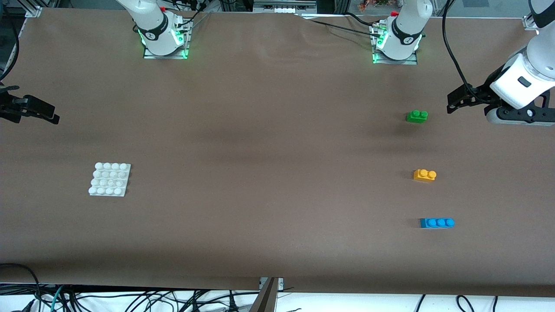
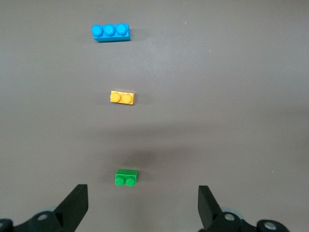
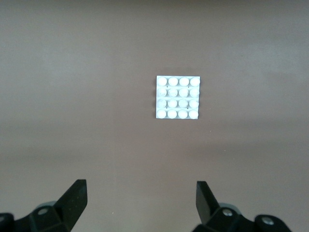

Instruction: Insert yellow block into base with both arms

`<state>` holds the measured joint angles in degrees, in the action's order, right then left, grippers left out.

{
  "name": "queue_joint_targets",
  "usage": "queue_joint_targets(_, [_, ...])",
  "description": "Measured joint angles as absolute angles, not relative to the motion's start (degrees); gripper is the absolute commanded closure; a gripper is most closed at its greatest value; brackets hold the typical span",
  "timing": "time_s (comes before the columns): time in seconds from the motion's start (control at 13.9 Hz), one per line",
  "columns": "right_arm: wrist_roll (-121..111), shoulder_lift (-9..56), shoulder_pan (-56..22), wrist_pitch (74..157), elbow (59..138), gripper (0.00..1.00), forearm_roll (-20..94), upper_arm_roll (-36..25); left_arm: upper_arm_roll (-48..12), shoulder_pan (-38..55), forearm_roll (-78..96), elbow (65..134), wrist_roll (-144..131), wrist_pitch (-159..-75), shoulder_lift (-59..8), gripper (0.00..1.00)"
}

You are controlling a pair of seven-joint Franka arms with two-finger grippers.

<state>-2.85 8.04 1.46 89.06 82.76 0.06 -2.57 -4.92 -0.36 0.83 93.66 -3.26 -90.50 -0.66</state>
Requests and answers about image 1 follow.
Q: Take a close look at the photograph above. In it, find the white studded base plate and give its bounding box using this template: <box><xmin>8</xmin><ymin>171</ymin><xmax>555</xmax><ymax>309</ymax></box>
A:
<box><xmin>88</xmin><ymin>162</ymin><xmax>131</xmax><ymax>198</ymax></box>

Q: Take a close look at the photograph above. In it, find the blue three-stud block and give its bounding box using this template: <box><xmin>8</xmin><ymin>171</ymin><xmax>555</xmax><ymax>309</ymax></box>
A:
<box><xmin>420</xmin><ymin>218</ymin><xmax>455</xmax><ymax>229</ymax></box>

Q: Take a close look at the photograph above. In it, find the orange object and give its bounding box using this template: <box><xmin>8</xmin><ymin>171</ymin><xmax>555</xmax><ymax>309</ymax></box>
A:
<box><xmin>358</xmin><ymin>0</ymin><xmax>391</xmax><ymax>12</ymax></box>

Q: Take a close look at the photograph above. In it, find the grey power strip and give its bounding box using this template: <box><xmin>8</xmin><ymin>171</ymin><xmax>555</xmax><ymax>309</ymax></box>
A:
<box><xmin>253</xmin><ymin>0</ymin><xmax>317</xmax><ymax>13</ymax></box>

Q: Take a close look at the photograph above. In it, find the brown paper table cover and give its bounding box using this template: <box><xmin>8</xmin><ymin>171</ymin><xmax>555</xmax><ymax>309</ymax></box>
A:
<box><xmin>0</xmin><ymin>8</ymin><xmax>555</xmax><ymax>298</ymax></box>

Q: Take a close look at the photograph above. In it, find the aluminium table edge profile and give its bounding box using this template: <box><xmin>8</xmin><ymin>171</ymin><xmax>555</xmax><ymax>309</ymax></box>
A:
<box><xmin>249</xmin><ymin>277</ymin><xmax>284</xmax><ymax>312</ymax></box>

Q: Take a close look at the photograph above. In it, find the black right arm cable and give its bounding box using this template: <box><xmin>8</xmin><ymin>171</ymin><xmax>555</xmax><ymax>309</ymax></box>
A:
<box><xmin>0</xmin><ymin>9</ymin><xmax>21</xmax><ymax>91</ymax></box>

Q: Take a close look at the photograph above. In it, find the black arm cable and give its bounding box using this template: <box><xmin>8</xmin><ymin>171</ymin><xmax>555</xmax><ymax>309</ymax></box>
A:
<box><xmin>441</xmin><ymin>0</ymin><xmax>477</xmax><ymax>93</ymax></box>
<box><xmin>0</xmin><ymin>9</ymin><xmax>21</xmax><ymax>91</ymax></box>

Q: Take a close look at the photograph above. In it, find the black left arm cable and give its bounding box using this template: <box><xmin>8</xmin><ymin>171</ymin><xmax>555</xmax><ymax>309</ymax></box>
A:
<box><xmin>441</xmin><ymin>0</ymin><xmax>477</xmax><ymax>93</ymax></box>

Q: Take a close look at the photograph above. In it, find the aluminium frame profile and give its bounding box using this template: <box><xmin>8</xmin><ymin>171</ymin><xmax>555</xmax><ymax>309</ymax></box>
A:
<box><xmin>17</xmin><ymin>0</ymin><xmax>59</xmax><ymax>18</ymax></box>

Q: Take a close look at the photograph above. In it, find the short black base cable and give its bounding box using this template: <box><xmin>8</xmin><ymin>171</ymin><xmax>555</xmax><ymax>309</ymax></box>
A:
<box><xmin>345</xmin><ymin>12</ymin><xmax>376</xmax><ymax>26</ymax></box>

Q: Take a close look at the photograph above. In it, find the long black base cable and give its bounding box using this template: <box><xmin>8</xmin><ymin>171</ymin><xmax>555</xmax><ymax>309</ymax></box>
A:
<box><xmin>304</xmin><ymin>17</ymin><xmax>382</xmax><ymax>36</ymax></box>

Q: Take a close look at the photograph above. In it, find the teal cable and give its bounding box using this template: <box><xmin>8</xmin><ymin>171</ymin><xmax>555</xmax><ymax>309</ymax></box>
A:
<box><xmin>49</xmin><ymin>285</ymin><xmax>66</xmax><ymax>312</ymax></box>

